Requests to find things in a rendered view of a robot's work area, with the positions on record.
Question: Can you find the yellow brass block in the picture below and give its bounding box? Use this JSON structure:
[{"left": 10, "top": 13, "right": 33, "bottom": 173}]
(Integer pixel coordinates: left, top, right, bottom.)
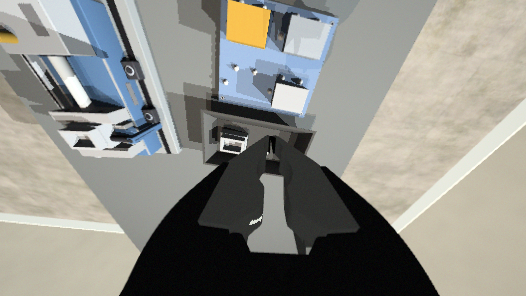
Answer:
[{"left": 226, "top": 0, "right": 270, "bottom": 50}]

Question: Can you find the white rectangular block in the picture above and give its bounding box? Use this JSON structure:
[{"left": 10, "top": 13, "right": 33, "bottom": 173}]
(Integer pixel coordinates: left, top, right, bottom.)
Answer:
[{"left": 271, "top": 81, "right": 309, "bottom": 114}]

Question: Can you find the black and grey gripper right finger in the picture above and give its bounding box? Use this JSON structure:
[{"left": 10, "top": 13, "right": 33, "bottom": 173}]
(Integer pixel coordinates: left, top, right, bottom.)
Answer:
[{"left": 271, "top": 135, "right": 440, "bottom": 296}]

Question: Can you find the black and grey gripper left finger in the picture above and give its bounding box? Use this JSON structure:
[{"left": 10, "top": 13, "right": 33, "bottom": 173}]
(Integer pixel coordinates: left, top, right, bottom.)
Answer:
[{"left": 119, "top": 135, "right": 271, "bottom": 296}]

